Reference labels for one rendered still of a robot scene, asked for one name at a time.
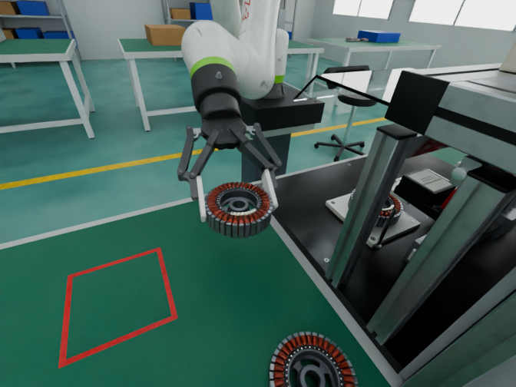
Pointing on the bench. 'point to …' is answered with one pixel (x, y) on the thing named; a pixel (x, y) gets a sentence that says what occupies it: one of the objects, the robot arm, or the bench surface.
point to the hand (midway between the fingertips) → (238, 203)
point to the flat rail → (425, 144)
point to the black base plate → (387, 256)
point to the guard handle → (346, 69)
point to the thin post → (385, 228)
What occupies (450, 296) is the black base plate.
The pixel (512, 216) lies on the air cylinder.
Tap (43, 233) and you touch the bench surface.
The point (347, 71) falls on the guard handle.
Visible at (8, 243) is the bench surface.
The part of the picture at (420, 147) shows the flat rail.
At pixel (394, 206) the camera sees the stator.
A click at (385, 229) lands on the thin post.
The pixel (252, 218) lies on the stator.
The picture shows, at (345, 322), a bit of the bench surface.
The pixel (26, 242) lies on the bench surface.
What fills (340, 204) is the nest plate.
